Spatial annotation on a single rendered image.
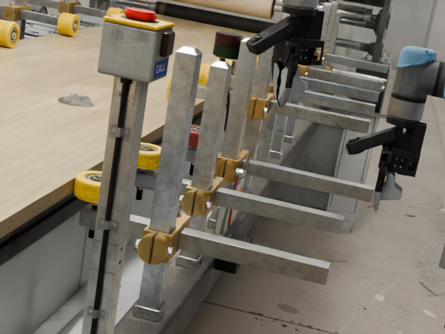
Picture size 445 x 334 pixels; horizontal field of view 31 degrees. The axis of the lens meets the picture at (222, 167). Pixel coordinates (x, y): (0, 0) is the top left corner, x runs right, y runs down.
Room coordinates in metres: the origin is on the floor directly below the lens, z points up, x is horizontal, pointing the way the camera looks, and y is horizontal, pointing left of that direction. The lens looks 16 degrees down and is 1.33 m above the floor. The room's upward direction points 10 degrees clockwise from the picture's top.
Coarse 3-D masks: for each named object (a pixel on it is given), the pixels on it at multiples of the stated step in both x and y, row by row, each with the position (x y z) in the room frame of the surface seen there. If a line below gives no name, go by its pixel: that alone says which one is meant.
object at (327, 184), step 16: (192, 160) 1.78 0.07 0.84; (256, 160) 1.78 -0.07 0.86; (256, 176) 1.76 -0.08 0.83; (272, 176) 1.75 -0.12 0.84; (288, 176) 1.74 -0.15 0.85; (304, 176) 1.74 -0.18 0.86; (320, 176) 1.74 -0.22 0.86; (336, 192) 1.72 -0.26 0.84; (352, 192) 1.71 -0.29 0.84; (368, 192) 1.71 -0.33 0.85
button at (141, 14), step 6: (126, 12) 0.98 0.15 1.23; (132, 12) 0.98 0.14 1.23; (138, 12) 0.98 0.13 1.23; (144, 12) 0.98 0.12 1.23; (150, 12) 0.99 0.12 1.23; (132, 18) 0.98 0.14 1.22; (138, 18) 0.98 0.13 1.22; (144, 18) 0.98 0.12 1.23; (150, 18) 0.98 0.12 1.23; (156, 18) 1.00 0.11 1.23
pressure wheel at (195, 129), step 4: (192, 128) 1.81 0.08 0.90; (196, 128) 1.80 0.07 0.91; (192, 132) 1.76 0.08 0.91; (196, 132) 1.77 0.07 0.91; (192, 136) 1.76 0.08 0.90; (196, 136) 1.76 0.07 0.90; (192, 140) 1.76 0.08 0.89; (196, 140) 1.76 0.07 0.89; (188, 144) 1.76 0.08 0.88; (192, 144) 1.76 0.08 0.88; (196, 144) 1.76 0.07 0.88; (192, 148) 1.79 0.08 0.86; (196, 148) 1.79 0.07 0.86; (192, 168) 1.79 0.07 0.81; (192, 172) 1.79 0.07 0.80
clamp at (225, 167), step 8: (240, 152) 1.79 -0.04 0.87; (248, 152) 1.82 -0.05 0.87; (224, 160) 1.70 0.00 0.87; (232, 160) 1.72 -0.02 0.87; (240, 160) 1.74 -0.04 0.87; (216, 168) 1.70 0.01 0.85; (224, 168) 1.71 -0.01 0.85; (232, 168) 1.69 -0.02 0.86; (224, 176) 1.70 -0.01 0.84; (232, 176) 1.69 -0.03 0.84
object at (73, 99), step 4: (68, 96) 1.88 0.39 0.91; (72, 96) 1.87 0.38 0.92; (76, 96) 1.88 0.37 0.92; (80, 96) 1.90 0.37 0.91; (84, 96) 1.90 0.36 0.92; (60, 100) 1.85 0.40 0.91; (64, 100) 1.85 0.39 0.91; (68, 100) 1.87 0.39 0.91; (72, 100) 1.85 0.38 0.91; (76, 100) 1.87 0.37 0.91; (80, 100) 1.86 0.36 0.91; (84, 100) 1.87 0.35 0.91; (88, 100) 1.87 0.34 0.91; (72, 104) 1.85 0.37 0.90; (80, 104) 1.86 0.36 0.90; (84, 104) 1.86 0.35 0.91; (88, 104) 1.86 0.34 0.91; (92, 104) 1.87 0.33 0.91
